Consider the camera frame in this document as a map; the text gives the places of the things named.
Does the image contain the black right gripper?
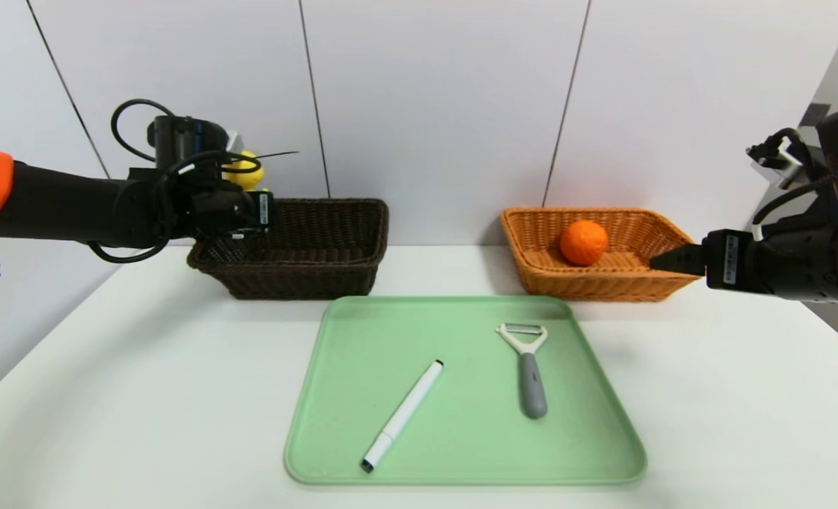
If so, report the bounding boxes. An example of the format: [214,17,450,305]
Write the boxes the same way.
[649,222,835,302]

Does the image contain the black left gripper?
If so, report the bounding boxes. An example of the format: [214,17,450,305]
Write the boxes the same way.
[244,190,274,228]

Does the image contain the yellow duck toy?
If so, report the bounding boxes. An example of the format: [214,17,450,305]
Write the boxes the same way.
[222,150,267,192]

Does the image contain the orange fruit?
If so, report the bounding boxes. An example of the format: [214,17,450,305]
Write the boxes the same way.
[559,219,609,267]

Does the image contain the white marker pen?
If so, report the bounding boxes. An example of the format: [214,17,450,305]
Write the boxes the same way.
[361,359,444,473]

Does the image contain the orange wicker basket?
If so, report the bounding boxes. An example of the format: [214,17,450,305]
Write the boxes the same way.
[499,206,706,303]

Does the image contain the dark brown wicker basket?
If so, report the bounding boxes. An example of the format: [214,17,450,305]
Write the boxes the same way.
[187,199,390,300]

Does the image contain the light green plastic tray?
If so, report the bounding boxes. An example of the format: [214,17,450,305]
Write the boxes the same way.
[284,296,647,486]

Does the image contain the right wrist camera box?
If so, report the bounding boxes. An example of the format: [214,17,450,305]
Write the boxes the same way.
[746,134,815,190]

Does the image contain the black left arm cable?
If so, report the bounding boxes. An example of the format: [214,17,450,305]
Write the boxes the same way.
[111,99,179,165]

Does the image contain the white peeler with grey handle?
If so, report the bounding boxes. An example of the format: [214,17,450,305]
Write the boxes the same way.
[495,323,549,419]

